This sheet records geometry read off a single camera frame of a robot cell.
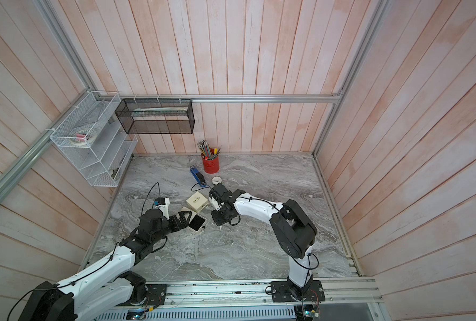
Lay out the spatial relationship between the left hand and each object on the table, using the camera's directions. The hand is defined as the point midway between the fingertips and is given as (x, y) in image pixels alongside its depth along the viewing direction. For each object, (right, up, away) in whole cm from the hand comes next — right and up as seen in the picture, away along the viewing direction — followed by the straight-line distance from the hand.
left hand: (185, 217), depth 85 cm
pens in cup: (+8, +30, +21) cm, 37 cm away
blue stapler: (+3, +18, +19) cm, 26 cm away
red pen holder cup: (+9, +23, +22) cm, 33 cm away
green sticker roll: (+12, +15, +21) cm, 29 cm away
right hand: (+14, -2, +5) cm, 15 cm away
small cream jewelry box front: (+4, -3, +5) cm, 7 cm away
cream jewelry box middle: (+3, +5, +10) cm, 12 cm away
